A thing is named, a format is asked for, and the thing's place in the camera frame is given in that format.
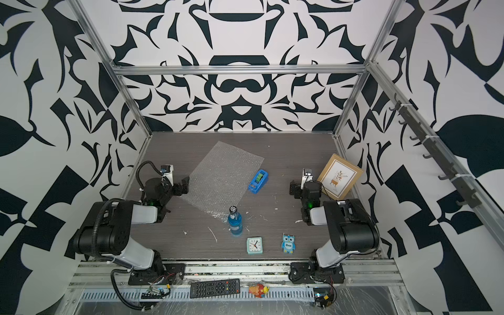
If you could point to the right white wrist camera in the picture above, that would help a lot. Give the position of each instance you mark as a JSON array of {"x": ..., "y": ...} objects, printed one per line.
[{"x": 306, "y": 177}]

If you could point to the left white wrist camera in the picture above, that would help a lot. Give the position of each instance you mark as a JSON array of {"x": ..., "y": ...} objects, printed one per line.
[{"x": 167, "y": 174}]

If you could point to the wooden framed picture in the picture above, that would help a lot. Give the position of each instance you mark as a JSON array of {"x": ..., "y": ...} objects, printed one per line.
[{"x": 338, "y": 177}]

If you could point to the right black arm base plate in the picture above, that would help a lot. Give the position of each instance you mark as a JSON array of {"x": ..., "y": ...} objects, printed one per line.
[{"x": 305, "y": 273}]

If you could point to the small circuit board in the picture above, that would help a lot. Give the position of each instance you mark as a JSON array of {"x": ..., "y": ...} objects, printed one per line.
[
  {"x": 156, "y": 293},
  {"x": 324, "y": 297}
]

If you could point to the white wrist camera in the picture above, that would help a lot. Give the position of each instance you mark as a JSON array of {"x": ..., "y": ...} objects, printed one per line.
[
  {"x": 167, "y": 174},
  {"x": 306, "y": 177}
]

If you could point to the small teal alarm clock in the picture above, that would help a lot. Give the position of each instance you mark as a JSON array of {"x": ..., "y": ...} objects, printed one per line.
[{"x": 254, "y": 245}]

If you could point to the blue tape dispenser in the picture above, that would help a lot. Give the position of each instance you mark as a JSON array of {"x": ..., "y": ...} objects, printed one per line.
[{"x": 258, "y": 181}]

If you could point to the black remote control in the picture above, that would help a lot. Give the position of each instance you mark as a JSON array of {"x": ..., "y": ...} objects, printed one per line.
[{"x": 214, "y": 288}]

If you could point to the right small circuit board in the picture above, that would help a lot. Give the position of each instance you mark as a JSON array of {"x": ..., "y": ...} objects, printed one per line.
[{"x": 324, "y": 297}]

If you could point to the clear bubble wrap sheet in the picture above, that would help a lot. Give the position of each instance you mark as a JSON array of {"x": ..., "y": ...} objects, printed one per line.
[{"x": 221, "y": 179}]

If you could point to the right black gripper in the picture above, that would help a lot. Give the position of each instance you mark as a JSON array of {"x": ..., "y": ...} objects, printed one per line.
[{"x": 294, "y": 188}]

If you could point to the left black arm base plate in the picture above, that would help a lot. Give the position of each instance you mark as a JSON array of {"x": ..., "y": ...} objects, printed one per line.
[{"x": 172, "y": 274}]

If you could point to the left small circuit board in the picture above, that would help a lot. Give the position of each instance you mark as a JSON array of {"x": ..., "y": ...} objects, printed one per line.
[{"x": 156, "y": 293}]

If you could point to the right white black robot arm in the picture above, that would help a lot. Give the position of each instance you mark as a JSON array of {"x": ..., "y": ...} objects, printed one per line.
[{"x": 351, "y": 229}]

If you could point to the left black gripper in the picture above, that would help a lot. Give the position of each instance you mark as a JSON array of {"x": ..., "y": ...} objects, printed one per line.
[{"x": 184, "y": 185}]

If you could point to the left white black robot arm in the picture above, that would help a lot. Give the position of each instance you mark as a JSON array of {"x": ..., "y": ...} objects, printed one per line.
[{"x": 106, "y": 231}]

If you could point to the blue liquid glass bottle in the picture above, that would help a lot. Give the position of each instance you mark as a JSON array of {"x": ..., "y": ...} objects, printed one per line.
[{"x": 235, "y": 221}]

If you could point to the red yellow toy figure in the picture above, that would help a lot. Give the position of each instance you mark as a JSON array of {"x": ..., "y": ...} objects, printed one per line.
[{"x": 259, "y": 290}]

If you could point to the blue owl figurine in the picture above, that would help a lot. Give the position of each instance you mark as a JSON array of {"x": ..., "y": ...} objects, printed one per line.
[{"x": 288, "y": 243}]

